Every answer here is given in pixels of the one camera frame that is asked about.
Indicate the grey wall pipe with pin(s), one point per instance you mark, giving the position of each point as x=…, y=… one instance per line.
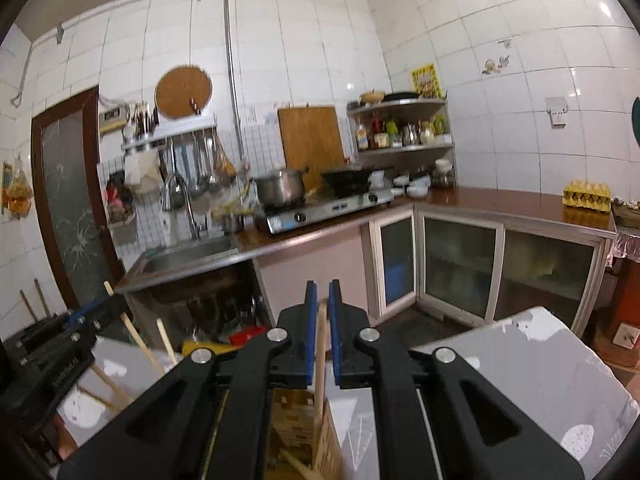
x=232, y=70

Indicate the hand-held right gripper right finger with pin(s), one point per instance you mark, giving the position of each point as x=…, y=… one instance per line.
x=334, y=332

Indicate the black pan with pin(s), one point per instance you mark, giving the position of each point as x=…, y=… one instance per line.
x=401, y=95

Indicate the kitchen counter cabinet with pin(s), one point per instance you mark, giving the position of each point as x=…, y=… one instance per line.
x=460, y=260

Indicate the round wooden board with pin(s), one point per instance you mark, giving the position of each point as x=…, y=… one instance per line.
x=182, y=92

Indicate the chrome faucet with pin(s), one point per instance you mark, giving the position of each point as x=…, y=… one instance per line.
x=172, y=187

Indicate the red object under sink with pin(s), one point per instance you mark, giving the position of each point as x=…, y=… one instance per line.
x=247, y=336

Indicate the wooden cutting board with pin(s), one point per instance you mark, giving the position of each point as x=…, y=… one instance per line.
x=310, y=145

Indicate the brown frosted glass door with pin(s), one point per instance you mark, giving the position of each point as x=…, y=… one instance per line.
x=70, y=200

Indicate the wooden chopstick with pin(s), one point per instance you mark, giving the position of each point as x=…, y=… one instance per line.
x=321, y=355
x=167, y=342
x=112, y=385
x=135, y=330
x=300, y=467

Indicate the hanging steel ladles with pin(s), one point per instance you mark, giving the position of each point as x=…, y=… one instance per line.
x=202, y=180

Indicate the stack of white bowls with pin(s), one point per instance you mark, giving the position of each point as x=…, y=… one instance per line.
x=412, y=187

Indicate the yellow plastic utensil basket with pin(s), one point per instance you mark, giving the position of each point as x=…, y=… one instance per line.
x=295, y=422

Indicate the large steel pot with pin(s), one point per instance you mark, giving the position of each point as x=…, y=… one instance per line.
x=280, y=187

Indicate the glass jar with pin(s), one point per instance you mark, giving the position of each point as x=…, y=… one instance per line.
x=444, y=177

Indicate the wooden sticks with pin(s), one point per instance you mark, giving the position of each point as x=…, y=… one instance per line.
x=32, y=305

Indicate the green round wall object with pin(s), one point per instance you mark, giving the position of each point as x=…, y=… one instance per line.
x=636, y=122

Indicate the steel wall rack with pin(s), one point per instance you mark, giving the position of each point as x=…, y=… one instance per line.
x=170, y=135

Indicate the steel chopstick holder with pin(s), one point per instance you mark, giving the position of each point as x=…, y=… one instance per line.
x=145, y=127

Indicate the steel gas stove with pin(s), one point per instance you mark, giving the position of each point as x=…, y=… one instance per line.
x=325, y=212

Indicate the yellow egg tray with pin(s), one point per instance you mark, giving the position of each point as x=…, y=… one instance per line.
x=587, y=195

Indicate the tan ceramic bowl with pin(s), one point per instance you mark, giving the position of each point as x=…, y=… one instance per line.
x=371, y=96

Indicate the orange hanging bag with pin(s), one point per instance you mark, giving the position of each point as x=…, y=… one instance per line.
x=19, y=192

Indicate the white wall socket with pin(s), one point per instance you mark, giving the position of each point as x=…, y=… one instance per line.
x=556, y=110

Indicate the steel sink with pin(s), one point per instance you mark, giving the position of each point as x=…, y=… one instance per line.
x=185, y=260

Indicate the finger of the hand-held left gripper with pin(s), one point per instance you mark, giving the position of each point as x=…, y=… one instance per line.
x=87, y=312

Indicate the black wok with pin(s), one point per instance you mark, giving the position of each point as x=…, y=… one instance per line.
x=347, y=180

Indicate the steel corner shelf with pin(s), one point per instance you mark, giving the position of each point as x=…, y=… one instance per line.
x=400, y=106

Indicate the beige wall box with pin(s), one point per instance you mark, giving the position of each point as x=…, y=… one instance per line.
x=114, y=117

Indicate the small steel pot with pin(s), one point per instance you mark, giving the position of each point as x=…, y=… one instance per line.
x=233, y=222

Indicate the grey printed tablecloth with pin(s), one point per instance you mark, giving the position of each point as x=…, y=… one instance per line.
x=525, y=375

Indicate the yellow wall poster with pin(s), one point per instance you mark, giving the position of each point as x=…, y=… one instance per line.
x=426, y=80

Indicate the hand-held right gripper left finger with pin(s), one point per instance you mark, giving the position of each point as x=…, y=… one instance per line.
x=311, y=320

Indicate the white soap bottle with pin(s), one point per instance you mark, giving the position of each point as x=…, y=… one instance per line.
x=169, y=230

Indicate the white hanging cloth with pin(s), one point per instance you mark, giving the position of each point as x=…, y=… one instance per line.
x=142, y=170

